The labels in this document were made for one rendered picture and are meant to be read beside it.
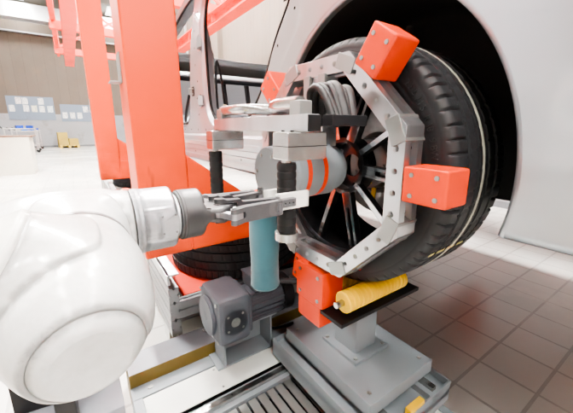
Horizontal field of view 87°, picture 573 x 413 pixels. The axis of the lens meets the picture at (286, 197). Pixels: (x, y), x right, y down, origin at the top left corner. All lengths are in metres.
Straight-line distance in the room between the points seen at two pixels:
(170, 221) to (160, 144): 0.66
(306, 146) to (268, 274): 0.48
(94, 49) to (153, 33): 1.96
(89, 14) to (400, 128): 2.77
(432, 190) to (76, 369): 0.54
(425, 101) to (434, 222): 0.25
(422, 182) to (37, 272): 0.55
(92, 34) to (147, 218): 2.70
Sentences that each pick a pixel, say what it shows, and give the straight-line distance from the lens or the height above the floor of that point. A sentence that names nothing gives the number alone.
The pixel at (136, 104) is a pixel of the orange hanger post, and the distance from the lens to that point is 1.07.
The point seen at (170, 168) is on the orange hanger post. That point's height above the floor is 0.82.
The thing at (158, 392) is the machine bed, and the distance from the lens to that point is 1.30.
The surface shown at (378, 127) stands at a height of 0.96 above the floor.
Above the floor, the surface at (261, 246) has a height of 0.63.
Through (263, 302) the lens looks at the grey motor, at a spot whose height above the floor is 0.34.
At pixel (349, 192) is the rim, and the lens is 0.88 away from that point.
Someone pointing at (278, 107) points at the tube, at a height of 1.00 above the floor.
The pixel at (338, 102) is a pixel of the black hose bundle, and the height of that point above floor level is 1.00.
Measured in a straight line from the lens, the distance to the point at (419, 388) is 1.19.
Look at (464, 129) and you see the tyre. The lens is 0.72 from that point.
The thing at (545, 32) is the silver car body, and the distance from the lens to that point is 0.72.
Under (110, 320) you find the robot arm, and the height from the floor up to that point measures 0.83.
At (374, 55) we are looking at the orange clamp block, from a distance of 0.69.
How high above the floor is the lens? 0.96
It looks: 13 degrees down
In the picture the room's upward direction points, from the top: straight up
